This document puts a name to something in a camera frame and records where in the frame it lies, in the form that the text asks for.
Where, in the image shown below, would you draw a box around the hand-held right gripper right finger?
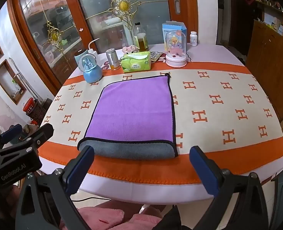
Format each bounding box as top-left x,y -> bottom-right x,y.
189,146 -> 270,230

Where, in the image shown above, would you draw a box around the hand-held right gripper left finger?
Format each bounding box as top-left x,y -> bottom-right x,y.
15,146 -> 95,230

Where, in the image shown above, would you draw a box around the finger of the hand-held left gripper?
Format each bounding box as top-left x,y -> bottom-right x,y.
0,124 -> 23,144
24,123 -> 54,149

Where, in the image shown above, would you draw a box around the purple and grey towel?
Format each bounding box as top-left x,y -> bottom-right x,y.
77,73 -> 179,160

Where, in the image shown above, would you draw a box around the red lidded jar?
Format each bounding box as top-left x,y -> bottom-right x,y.
23,98 -> 38,116

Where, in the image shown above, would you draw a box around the orange and cream printed blanket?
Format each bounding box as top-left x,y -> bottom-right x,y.
37,44 -> 283,185

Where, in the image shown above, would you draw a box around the person's pink trousers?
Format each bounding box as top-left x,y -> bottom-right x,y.
59,199 -> 164,230

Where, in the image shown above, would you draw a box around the blue snow globe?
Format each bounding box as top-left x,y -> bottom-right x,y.
82,54 -> 103,84

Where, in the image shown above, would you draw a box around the dark teal round humidifier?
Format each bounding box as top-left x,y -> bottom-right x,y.
74,49 -> 90,73

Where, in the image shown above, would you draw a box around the silver drink can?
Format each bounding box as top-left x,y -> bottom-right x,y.
105,48 -> 120,71

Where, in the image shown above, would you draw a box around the green tissue pack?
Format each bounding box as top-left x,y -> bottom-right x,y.
121,51 -> 152,73

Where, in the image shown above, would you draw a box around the wooden glass sliding door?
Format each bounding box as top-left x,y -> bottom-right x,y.
7,0 -> 200,96

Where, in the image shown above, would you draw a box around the pink dome music box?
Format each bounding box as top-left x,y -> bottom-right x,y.
165,30 -> 188,68

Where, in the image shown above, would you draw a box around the pink plush ornament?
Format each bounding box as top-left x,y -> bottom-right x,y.
122,45 -> 140,53

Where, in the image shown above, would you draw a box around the silver blister packs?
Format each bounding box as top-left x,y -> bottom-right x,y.
150,51 -> 164,62

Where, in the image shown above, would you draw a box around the brown wooden cabinet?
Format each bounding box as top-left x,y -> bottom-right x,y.
245,19 -> 283,126

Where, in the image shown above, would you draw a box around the glass oil bottle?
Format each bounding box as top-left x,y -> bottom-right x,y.
133,23 -> 149,52

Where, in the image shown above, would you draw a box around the blue and white carton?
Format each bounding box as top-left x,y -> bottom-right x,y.
162,21 -> 188,52

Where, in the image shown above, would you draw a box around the black cable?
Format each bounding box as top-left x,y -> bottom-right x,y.
71,197 -> 109,203

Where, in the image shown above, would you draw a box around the white charger with cable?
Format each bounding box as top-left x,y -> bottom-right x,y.
87,39 -> 99,58

